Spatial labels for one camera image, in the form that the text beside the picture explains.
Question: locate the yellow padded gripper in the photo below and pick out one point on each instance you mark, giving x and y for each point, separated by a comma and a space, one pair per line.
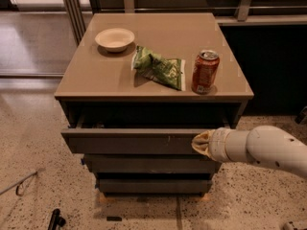
218, 144

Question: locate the grey top drawer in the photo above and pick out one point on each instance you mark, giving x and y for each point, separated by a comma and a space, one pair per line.
139, 141

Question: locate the grey drawer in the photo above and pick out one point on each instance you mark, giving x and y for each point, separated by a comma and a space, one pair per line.
139, 141
129, 186
150, 164

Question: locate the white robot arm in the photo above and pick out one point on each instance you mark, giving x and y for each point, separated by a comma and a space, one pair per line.
264, 146

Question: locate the grey drawer cabinet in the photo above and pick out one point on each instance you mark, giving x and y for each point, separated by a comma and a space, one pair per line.
100, 89

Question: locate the grey bottom drawer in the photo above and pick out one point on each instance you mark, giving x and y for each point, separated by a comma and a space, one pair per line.
129, 186

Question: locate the grey middle drawer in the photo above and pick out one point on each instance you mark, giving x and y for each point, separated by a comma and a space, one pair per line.
150, 164

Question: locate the green chip bag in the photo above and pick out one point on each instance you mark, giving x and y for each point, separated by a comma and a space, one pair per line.
155, 67

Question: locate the orange soda can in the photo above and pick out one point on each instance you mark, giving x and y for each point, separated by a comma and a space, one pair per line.
204, 71

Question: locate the black tape on floor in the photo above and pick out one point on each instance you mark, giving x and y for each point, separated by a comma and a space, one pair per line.
113, 218

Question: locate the white bowl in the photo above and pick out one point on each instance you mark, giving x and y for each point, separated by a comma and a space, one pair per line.
115, 40

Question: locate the black object on floor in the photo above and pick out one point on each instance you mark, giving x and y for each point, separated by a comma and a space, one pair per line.
56, 220

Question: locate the metal railing frame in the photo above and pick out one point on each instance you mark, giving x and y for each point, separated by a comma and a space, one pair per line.
263, 13

